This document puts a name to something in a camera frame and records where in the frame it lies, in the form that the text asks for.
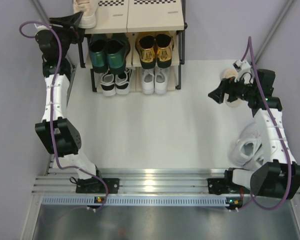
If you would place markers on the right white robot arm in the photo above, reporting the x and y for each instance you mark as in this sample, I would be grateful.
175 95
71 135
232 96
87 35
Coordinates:
264 162

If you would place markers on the black white sneaker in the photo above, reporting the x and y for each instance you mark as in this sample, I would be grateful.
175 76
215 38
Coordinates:
122 82
107 83

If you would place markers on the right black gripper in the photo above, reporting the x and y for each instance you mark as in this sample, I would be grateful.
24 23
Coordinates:
227 86

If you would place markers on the perforated grey cable duct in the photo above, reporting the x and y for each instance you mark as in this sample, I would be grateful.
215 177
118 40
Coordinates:
138 200

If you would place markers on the white chunky sneaker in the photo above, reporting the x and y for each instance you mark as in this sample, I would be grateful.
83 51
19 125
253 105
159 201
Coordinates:
256 161
246 145

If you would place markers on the beige black-framed shoe shelf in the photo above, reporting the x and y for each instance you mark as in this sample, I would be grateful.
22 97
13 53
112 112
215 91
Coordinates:
132 17

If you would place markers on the gold loafer one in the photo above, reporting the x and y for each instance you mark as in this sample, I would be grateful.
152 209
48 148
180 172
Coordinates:
164 49
145 47

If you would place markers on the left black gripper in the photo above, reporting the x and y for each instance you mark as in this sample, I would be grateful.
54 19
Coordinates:
70 28

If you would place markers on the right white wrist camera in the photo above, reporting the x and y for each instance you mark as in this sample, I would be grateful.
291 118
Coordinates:
242 67

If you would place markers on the beige sneaker one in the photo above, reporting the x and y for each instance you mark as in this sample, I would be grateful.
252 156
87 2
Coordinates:
88 8
229 73

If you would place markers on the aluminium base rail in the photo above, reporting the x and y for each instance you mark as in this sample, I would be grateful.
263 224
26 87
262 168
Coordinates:
132 182

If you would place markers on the green pointed shoe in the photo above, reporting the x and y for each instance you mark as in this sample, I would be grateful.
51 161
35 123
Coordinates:
97 53
118 47

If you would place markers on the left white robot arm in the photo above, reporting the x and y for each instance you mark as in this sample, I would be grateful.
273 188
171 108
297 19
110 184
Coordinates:
58 135

